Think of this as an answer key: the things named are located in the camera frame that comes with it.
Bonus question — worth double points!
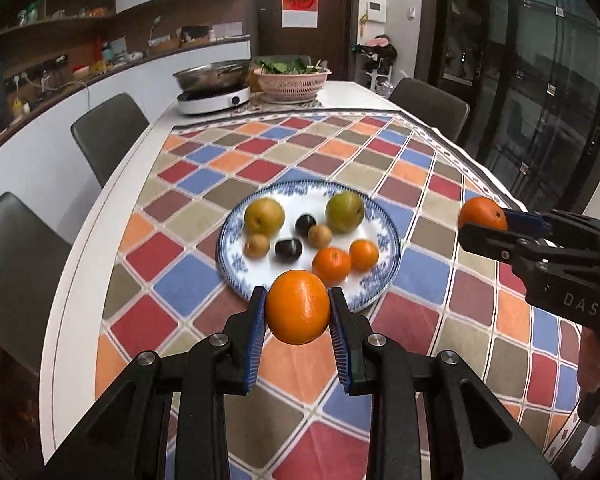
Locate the large orange tangerine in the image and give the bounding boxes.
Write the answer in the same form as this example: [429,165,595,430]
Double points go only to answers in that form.
[457,196,508,231]

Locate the green apple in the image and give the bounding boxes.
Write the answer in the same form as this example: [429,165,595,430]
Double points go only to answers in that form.
[325,191,365,234]

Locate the brown kiwi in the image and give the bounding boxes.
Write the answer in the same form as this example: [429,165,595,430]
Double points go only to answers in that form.
[242,233,270,259]
[306,224,332,249]

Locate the dark plum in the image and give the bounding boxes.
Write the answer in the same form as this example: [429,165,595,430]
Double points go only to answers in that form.
[294,214,317,238]
[274,237,303,263]

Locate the lone orange tangerine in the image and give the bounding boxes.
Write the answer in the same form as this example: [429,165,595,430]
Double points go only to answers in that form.
[265,270,330,346]

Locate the yellow pear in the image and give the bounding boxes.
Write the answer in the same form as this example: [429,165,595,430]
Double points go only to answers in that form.
[244,197,285,237]

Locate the person right hand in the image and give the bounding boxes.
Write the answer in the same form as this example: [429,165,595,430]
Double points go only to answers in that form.
[577,327,600,393]

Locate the far right grey chair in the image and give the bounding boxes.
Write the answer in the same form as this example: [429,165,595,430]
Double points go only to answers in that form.
[389,77,470,142]

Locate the grey chair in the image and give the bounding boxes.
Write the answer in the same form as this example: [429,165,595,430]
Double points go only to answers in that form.
[71,93,149,188]
[0,192,71,374]
[389,77,470,142]

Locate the blue white porcelain plate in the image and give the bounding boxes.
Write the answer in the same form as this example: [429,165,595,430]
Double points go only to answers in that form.
[215,179,402,312]

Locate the near left grey chair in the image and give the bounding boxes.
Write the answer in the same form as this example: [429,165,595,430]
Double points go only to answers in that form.
[0,192,71,374]

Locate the pink vegetable basket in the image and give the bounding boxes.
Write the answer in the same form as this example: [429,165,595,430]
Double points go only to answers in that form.
[253,68,332,104]

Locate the green leafy vegetables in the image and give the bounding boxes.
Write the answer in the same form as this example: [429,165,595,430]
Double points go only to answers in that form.
[256,58,326,75]

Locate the far left grey chair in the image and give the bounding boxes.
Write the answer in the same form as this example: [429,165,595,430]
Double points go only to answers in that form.
[71,93,149,188]

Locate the steel wok pan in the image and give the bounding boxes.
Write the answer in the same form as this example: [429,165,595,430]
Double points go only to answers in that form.
[173,60,251,92]

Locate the white induction cooker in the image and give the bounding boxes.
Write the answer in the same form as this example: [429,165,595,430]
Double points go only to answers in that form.
[176,86,251,116]

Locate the white wall intercom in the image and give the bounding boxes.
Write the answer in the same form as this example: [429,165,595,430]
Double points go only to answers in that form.
[365,0,386,24]

